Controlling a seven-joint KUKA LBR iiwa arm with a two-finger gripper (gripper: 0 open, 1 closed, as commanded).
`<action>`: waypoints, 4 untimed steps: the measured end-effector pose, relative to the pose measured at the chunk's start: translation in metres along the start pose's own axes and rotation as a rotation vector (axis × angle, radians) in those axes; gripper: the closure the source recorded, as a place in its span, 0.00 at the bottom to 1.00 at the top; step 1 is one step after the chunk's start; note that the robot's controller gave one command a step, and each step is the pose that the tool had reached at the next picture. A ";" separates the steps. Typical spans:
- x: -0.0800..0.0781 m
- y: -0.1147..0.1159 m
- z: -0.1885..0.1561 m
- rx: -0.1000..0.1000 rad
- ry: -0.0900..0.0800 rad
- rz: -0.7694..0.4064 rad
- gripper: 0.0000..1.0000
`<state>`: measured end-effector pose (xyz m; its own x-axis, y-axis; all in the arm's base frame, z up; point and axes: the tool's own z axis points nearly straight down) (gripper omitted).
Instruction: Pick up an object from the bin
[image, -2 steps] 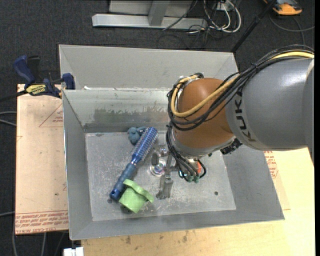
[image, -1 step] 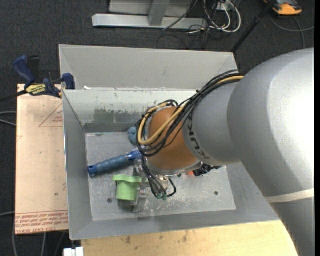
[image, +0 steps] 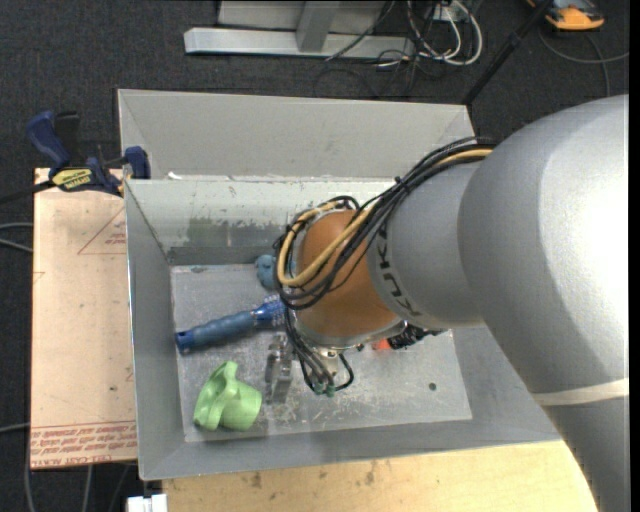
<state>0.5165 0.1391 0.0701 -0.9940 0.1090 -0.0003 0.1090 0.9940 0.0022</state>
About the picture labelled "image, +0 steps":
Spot blue-handled tool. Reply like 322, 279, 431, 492
174, 293, 289, 356

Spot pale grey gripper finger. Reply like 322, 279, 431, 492
267, 333, 295, 373
263, 369, 294, 405

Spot brown cardboard board, red print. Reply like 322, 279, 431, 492
29, 167, 139, 471

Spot grey-blue soft toy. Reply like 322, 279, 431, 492
254, 253, 280, 292

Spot grey metal bin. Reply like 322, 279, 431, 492
117, 88, 562, 482

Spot black cylinder on white bracket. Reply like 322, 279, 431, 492
387, 323, 447, 351

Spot light green plastic cup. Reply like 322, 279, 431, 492
192, 360, 263, 433

